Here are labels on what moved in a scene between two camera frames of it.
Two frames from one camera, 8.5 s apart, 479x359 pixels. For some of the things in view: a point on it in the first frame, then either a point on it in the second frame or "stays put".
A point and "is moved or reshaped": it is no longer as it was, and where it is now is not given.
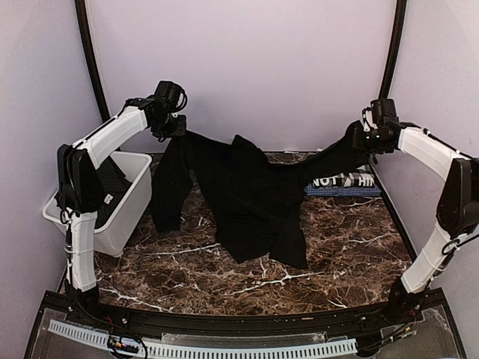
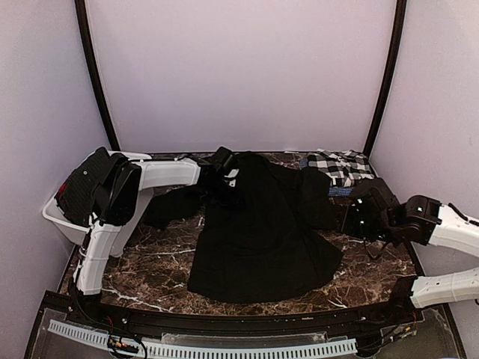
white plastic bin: [116, 235] stays put
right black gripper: [358, 143] -> [347, 226]
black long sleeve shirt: [254, 206] is moved or reshaped
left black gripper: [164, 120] -> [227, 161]
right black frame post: [396, 38] stays put
